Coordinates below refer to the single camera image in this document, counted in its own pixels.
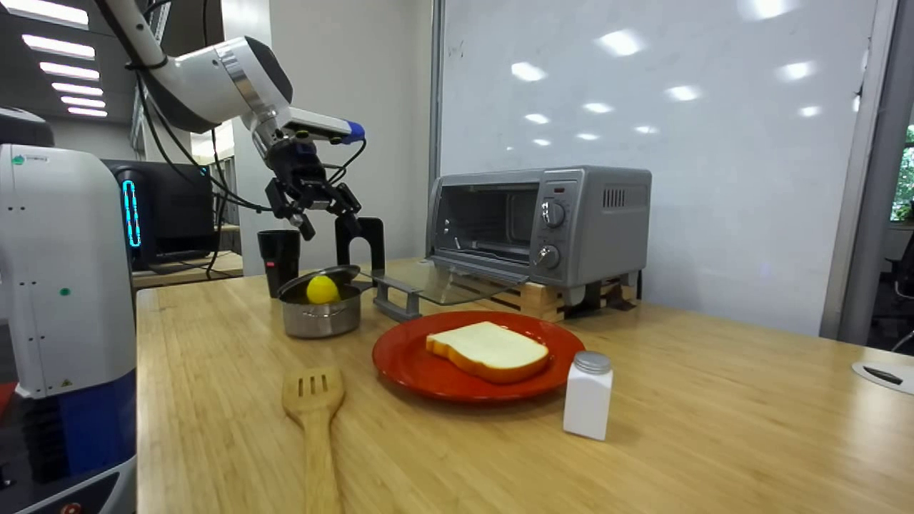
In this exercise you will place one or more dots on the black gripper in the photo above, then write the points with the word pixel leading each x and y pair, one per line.
pixel 300 175

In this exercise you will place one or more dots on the steel pot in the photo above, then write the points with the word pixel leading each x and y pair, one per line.
pixel 317 322

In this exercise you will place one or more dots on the black cup stand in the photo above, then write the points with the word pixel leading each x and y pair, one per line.
pixel 371 243

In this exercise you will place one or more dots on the black plastic cup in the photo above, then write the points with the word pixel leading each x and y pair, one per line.
pixel 279 262

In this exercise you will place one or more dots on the yellow lemon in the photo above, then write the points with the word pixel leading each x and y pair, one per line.
pixel 320 290

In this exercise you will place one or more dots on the black computer with blue light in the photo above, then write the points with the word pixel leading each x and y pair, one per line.
pixel 171 215

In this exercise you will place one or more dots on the red plate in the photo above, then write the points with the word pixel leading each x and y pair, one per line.
pixel 410 366

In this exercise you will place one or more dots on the wooden slotted spatula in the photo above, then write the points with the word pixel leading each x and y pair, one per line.
pixel 314 417

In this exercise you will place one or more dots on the white bread slice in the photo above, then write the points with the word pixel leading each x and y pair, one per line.
pixel 486 349

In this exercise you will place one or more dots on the silver toaster oven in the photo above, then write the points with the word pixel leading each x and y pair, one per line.
pixel 608 230

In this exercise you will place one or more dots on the white salt shaker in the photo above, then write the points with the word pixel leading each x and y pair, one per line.
pixel 587 402

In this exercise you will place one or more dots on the large whiteboard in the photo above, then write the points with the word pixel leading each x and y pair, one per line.
pixel 716 190

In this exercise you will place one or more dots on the black marker pen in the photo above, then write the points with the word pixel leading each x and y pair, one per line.
pixel 881 374

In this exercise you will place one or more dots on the white table grommet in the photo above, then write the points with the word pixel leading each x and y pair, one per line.
pixel 890 360

